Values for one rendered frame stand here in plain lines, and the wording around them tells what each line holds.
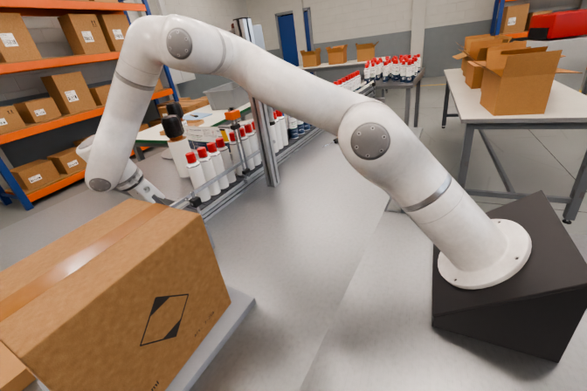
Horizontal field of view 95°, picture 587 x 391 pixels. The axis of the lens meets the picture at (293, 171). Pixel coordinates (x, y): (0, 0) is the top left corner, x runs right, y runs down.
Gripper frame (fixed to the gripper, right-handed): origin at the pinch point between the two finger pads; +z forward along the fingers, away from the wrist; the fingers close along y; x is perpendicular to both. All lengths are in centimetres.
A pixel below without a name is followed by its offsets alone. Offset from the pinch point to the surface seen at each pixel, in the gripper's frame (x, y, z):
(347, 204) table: -33, -52, 24
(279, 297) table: 9, -50, 9
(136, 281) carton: 21, -43, -24
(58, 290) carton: 27, -36, -29
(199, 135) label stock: -50, 36, 11
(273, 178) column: -37.4, -16.7, 21.0
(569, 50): -515, -208, 214
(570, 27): -526, -203, 185
